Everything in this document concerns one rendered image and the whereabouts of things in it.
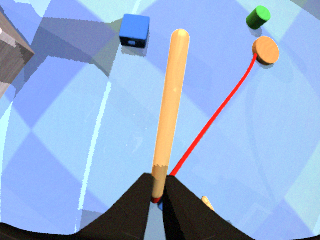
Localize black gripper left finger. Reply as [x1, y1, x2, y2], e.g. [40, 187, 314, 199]
[0, 172, 153, 240]

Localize green cylinder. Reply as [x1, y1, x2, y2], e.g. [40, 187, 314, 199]
[245, 5, 271, 29]

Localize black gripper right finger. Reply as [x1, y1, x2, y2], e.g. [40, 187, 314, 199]
[161, 175, 256, 240]

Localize round wooden button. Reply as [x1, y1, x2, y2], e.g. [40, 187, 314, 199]
[252, 36, 279, 65]

